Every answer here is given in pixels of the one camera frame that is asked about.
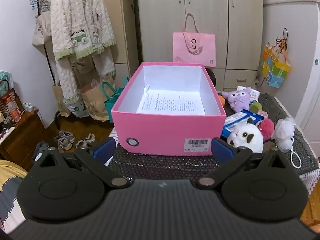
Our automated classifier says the yellow grey bedding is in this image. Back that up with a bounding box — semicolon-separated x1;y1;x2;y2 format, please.
0;159;28;230

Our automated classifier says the beige canvas tote bag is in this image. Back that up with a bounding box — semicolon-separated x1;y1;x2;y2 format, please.
32;0;53;47

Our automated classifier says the blue white packet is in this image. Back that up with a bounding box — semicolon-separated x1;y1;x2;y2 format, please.
221;109;264;138

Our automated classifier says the white tissue packet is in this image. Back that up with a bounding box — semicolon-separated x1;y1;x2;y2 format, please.
236;85;261;103

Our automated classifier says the white striped tablecloth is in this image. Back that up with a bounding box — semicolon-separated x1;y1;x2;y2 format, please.
299;166;320;203

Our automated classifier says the black clothes rack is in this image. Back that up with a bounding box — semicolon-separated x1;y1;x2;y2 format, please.
37;0;60;85

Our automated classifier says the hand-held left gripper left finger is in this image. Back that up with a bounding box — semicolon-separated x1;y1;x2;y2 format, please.
32;137;130;189

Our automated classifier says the purple plush toy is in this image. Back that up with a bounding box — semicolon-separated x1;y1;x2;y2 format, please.
221;87;252;112

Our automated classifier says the dark bubble wrap mat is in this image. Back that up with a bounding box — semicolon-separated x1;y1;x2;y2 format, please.
104;92;320;180

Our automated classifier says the printed paper sheet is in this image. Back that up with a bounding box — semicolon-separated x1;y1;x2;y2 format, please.
136;84;206;117

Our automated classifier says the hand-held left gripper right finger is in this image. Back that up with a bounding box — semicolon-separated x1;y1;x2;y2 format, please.
196;137;292;190

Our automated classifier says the beige wardrobe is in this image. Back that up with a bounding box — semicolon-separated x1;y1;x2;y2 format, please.
136;0;264;89

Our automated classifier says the colourful paper bag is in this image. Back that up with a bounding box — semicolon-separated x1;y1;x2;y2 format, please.
259;27;292;88

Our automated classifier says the pink pompom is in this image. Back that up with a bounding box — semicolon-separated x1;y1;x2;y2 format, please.
258;118;275;140

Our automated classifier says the pink tote bag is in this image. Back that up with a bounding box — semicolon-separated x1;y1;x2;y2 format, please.
172;13;216;68

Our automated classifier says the dark grey slipper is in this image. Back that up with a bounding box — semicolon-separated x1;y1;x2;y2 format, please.
31;141;50;155

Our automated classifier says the white mesh bath pouf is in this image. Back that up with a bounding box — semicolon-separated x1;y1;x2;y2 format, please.
272;117;303;168

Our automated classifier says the white cat plush toy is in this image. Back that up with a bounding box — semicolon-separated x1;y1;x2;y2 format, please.
227;117;264;153

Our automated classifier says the brown wicker basket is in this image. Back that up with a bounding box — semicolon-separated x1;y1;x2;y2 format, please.
0;79;20;117

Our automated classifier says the pink cardboard box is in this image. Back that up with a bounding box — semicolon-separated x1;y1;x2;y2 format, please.
111;62;227;157

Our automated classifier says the wooden nightstand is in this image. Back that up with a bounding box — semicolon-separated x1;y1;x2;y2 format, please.
0;107;47;172

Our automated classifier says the white teal plastic bag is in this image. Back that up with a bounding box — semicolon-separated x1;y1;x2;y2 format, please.
0;70;13;97

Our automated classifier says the bunch of blue wire hangers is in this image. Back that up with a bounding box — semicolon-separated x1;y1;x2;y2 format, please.
29;0;52;10

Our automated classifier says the grey sneaker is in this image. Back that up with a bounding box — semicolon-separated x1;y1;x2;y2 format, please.
59;130;75;143
54;136;73;151

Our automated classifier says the orange drink bottle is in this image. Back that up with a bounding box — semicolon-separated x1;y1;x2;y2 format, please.
6;97;22;123

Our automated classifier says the cream fluffy cardigan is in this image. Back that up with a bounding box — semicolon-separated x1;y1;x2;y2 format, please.
50;0;117;60

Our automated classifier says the brown paper bag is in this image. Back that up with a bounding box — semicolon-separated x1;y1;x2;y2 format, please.
52;83;72;117
80;80;111;122

